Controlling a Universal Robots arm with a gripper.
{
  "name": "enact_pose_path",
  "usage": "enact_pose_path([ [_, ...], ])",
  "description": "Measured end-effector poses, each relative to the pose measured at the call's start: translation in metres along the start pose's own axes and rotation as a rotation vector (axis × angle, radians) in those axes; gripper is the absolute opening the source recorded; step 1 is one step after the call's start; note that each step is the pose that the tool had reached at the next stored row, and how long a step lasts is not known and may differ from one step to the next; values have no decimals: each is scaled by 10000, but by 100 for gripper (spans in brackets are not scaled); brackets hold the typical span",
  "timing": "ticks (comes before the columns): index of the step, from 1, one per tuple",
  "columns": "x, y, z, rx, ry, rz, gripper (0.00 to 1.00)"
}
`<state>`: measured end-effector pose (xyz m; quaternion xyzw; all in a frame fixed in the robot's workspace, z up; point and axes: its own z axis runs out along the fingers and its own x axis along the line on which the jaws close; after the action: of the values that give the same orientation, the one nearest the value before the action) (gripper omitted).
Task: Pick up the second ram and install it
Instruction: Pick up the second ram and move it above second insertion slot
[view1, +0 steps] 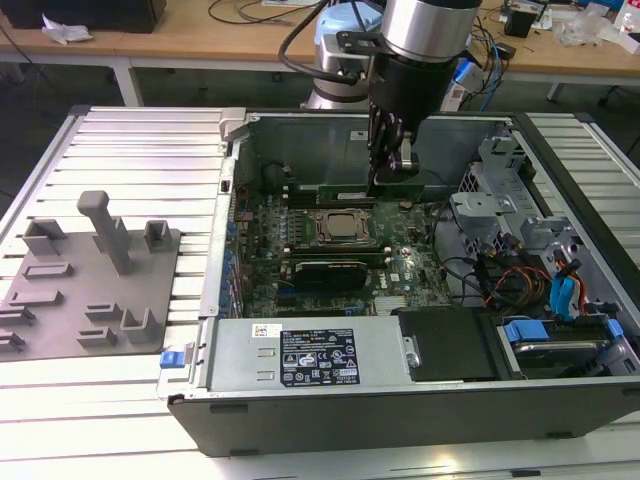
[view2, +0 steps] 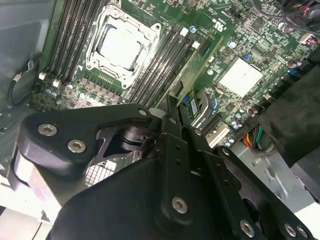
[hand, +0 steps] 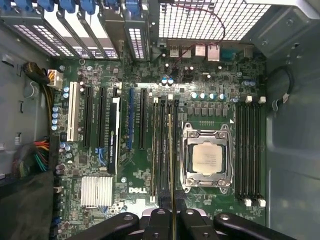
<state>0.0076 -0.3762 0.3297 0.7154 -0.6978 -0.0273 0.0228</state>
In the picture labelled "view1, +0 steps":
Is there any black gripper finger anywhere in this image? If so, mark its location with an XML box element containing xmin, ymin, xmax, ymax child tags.
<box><xmin>366</xmin><ymin>102</ymin><xmax>421</xmax><ymax>200</ymax></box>

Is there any green RAM stick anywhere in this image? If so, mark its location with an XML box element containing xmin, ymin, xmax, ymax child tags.
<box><xmin>316</xmin><ymin>182</ymin><xmax>425</xmax><ymax>202</ymax></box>

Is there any green motherboard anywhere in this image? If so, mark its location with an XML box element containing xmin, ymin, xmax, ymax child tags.
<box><xmin>232</xmin><ymin>187</ymin><xmax>454</xmax><ymax>319</ymax></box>

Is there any silver CPU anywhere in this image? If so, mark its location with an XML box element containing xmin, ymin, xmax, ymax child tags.
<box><xmin>324</xmin><ymin>215</ymin><xmax>359</xmax><ymax>237</ymax></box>

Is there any silver disk bay cage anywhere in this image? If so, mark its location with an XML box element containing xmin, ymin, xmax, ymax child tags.
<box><xmin>448</xmin><ymin>133</ymin><xmax>591</xmax><ymax>281</ymax></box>

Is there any small black box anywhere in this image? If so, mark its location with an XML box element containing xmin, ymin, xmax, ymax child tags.
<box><xmin>503</xmin><ymin>7</ymin><xmax>542</xmax><ymax>37</ymax></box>

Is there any black graphics card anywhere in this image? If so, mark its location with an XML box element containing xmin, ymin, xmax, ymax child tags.
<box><xmin>291</xmin><ymin>257</ymin><xmax>370</xmax><ymax>292</ymax></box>

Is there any silver finned heatsink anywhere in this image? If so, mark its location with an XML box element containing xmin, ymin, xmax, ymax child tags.
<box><xmin>373</xmin><ymin>295</ymin><xmax>410</xmax><ymax>315</ymax></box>

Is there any black expansion slot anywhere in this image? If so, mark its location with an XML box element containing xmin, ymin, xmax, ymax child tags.
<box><xmin>277</xmin><ymin>298</ymin><xmax>348</xmax><ymax>309</ymax></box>

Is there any clear plastic bag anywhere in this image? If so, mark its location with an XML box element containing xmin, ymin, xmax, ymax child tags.
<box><xmin>552</xmin><ymin>7</ymin><xmax>624</xmax><ymax>49</ymax></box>

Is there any black plastic cover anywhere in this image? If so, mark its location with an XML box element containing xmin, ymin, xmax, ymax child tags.
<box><xmin>392</xmin><ymin>307</ymin><xmax>504</xmax><ymax>385</ymax></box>

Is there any silver power supply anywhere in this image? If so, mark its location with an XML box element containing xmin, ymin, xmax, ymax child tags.
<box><xmin>202</xmin><ymin>315</ymin><xmax>419</xmax><ymax>392</ymax></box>

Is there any hard disk in blue carrier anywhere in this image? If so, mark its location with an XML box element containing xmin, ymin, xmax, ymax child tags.
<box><xmin>499</xmin><ymin>317</ymin><xmax>624</xmax><ymax>381</ymax></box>

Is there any black and silver PC case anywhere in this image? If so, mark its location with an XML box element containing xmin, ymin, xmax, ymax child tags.
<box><xmin>157</xmin><ymin>107</ymin><xmax>640</xmax><ymax>459</ymax></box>

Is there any grey parts rack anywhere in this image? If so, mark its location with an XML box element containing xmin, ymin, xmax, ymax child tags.
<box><xmin>0</xmin><ymin>189</ymin><xmax>185</xmax><ymax>362</ymax></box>

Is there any large black electronics box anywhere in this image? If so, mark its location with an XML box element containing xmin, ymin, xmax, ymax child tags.
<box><xmin>8</xmin><ymin>0</ymin><xmax>162</xmax><ymax>35</ymax></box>

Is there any crumpled white paper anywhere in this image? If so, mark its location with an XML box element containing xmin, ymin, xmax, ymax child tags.
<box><xmin>41</xmin><ymin>13</ymin><xmax>95</xmax><ymax>47</ymax></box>

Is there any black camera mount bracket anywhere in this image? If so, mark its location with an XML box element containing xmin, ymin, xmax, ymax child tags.
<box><xmin>334</xmin><ymin>28</ymin><xmax>385</xmax><ymax>57</ymax></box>

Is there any metal socket cover frame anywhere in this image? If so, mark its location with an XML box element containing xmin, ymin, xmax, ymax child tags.
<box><xmin>310</xmin><ymin>209</ymin><xmax>374</xmax><ymax>246</ymax></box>

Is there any black camera cable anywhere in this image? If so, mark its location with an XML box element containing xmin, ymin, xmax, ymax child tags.
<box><xmin>277</xmin><ymin>4</ymin><xmax>362</xmax><ymax>82</ymax></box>

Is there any orange yellow wire bundle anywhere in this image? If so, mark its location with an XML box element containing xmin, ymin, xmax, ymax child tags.
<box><xmin>492</xmin><ymin>264</ymin><xmax>554</xmax><ymax>309</ymax></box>

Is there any wooden desk with white frame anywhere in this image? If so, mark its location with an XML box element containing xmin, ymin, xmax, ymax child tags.
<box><xmin>0</xmin><ymin>0</ymin><xmax>640</xmax><ymax>109</ymax></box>

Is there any blue flat wire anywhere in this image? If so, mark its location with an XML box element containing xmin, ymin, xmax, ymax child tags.
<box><xmin>548</xmin><ymin>249</ymin><xmax>591</xmax><ymax>321</ymax></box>

